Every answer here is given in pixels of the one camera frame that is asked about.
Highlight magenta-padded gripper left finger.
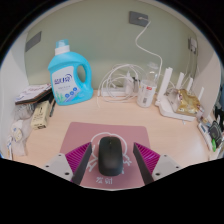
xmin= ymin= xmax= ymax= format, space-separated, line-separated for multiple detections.
xmin=43 ymin=141 xmax=94 ymax=186

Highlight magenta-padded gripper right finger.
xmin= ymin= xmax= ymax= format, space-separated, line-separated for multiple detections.
xmin=132 ymin=142 xmax=184 ymax=186

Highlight black computer mouse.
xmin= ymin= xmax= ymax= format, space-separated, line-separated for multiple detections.
xmin=97 ymin=135 xmax=123 ymax=177

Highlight pink cartoon-print mouse pad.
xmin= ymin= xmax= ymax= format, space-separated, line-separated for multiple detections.
xmin=59 ymin=121 xmax=152 ymax=191

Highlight white router with antennas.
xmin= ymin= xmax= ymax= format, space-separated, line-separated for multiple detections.
xmin=154 ymin=66 xmax=205 ymax=123

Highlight yellow carton box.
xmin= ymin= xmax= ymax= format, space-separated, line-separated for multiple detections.
xmin=30 ymin=100 xmax=51 ymax=131

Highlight clear plastic bag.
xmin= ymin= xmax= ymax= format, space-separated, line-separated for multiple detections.
xmin=11 ymin=118 xmax=33 ymax=157

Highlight clear plastic bottle white label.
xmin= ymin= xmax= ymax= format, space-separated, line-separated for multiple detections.
xmin=136 ymin=62 xmax=160 ymax=108

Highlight small green packet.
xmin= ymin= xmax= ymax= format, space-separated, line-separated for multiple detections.
xmin=210 ymin=138 xmax=218 ymax=153

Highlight white yellow packet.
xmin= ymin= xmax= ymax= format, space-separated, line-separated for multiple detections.
xmin=6 ymin=136 xmax=16 ymax=160

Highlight grey pouch with green trim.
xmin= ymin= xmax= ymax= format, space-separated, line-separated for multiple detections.
xmin=208 ymin=120 xmax=224 ymax=148

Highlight blue detergent bottle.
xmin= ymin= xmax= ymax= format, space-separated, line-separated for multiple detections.
xmin=47 ymin=38 xmax=95 ymax=107

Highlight stack of books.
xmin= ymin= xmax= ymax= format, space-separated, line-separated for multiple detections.
xmin=14 ymin=83 xmax=54 ymax=106

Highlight white power strip with cables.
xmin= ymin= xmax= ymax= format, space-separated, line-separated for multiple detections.
xmin=96 ymin=63 xmax=148 ymax=108

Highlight white wall-plug cable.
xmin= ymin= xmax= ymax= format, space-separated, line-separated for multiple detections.
xmin=134 ymin=19 xmax=164 ymax=73

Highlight white wall charger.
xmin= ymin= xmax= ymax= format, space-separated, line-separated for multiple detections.
xmin=187 ymin=37 xmax=198 ymax=56

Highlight grey blank wall plate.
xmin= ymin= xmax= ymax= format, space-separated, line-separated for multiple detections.
xmin=24 ymin=30 xmax=43 ymax=53

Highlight grey wall outlet with plug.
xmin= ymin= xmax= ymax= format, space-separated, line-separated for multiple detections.
xmin=128 ymin=10 xmax=149 ymax=28

